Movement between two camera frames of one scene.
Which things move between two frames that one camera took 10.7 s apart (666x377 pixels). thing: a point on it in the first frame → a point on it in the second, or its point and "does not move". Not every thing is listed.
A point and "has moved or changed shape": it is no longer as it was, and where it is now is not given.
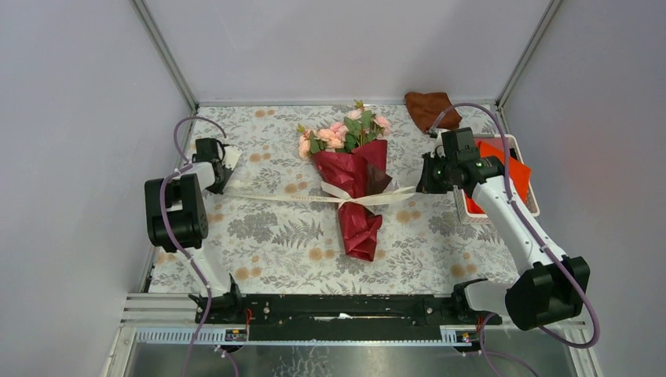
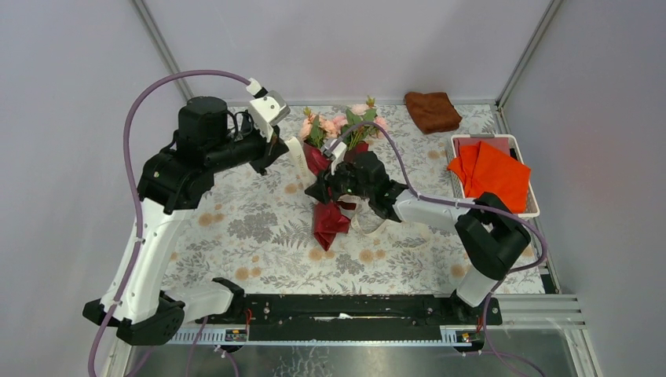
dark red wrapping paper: [359, 172] → [328, 221]
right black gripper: [426, 184] → [327, 181]
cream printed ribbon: [330, 193] has moved or changed shape
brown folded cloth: [426, 109] does not move
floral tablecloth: [277, 230] does not move
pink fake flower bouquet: [360, 126] has moved or changed shape
